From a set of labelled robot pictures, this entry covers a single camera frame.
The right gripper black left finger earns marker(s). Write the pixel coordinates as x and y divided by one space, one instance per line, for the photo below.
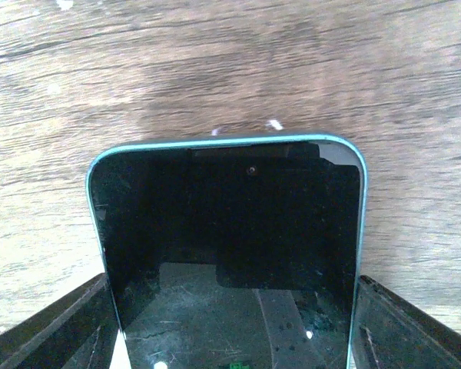
78 330

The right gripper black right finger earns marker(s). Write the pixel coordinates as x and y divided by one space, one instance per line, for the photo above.
390 332

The teal-edged smartphone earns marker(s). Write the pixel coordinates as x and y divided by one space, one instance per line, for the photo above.
232 252

